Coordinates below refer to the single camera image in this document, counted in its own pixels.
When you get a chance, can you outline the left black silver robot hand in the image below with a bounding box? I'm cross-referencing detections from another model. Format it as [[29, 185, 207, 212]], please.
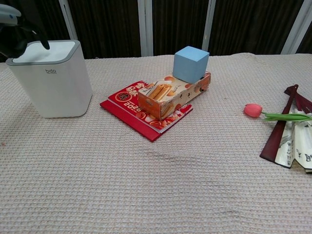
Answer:
[[0, 3, 51, 59]]

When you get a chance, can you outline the white trash bin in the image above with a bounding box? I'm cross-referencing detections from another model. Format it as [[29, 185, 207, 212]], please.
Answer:
[[6, 39, 94, 119]]

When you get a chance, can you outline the black curtain backdrop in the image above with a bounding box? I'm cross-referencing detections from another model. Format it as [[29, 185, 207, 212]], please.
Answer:
[[17, 0, 312, 60]]

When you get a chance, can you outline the red desk calendar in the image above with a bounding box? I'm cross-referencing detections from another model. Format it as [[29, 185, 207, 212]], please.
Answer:
[[99, 80, 194, 142]]

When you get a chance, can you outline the orange biscuit box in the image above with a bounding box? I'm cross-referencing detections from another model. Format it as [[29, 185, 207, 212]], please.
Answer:
[[137, 71, 212, 121]]

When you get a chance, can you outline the light blue foam cube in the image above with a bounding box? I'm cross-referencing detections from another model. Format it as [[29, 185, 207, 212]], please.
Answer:
[[172, 45, 211, 84]]

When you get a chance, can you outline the beige waffle tablecloth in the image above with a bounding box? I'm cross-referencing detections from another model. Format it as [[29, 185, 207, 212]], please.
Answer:
[[0, 52, 312, 234]]

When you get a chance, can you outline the pink artificial tulip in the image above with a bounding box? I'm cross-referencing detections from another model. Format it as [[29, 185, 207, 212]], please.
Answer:
[[243, 103, 312, 122]]

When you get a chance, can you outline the painted paper folding fan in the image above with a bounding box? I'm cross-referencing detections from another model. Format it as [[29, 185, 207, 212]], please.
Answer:
[[259, 84, 312, 175]]

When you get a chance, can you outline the white metal frame post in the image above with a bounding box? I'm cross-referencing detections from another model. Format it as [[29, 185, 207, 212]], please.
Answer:
[[287, 0, 312, 55], [139, 0, 154, 57], [200, 0, 217, 56], [58, 0, 82, 42]]

